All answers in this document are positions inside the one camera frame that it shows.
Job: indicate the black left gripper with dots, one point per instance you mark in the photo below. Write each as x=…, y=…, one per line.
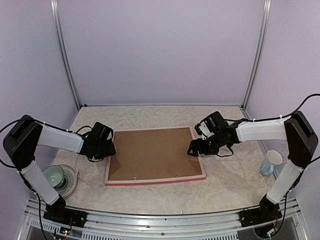
x=111, y=150

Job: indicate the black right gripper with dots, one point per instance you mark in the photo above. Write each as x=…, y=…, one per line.
x=194, y=143

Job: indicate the brown cardboard backing board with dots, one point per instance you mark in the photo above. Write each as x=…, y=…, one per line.
x=155, y=155

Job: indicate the pink wooden picture frame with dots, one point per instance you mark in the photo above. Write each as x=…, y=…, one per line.
x=155, y=182

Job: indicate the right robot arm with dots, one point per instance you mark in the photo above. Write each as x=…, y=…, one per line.
x=294, y=130

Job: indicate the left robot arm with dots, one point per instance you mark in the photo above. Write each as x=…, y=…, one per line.
x=21, y=142

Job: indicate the green ceramic bowl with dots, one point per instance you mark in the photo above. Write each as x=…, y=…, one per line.
x=54, y=175

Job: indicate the light blue ceramic mug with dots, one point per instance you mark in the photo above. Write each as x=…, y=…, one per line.
x=271, y=160

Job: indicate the aluminium front rail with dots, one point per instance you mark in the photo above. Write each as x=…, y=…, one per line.
x=223, y=225

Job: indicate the left aluminium corner post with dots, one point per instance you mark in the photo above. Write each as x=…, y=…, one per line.
x=54, y=5

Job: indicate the aluminium corner post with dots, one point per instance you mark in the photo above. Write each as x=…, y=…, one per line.
x=54, y=5
x=258, y=52

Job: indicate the right aluminium corner post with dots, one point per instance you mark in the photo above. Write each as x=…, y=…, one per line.
x=258, y=52

